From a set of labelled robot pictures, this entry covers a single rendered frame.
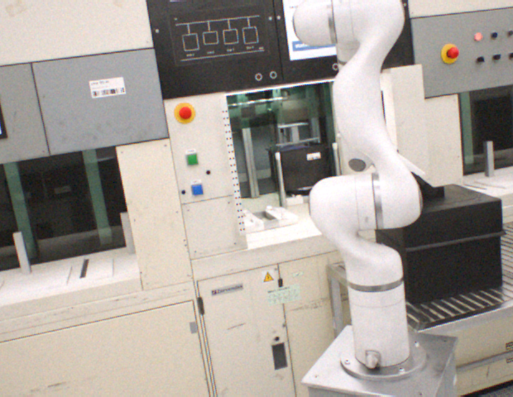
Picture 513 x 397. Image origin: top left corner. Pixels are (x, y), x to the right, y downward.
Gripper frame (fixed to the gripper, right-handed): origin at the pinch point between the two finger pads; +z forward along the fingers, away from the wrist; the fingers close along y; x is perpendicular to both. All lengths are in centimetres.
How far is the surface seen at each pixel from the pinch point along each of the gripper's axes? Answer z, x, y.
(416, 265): 4.4, 19.3, -13.7
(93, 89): -95, 35, 21
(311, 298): 5, 51, 31
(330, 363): -10, 49, -36
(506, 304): 25.6, 13.5, -24.7
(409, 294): 8.8, 27.1, -12.6
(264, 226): -21, 42, 49
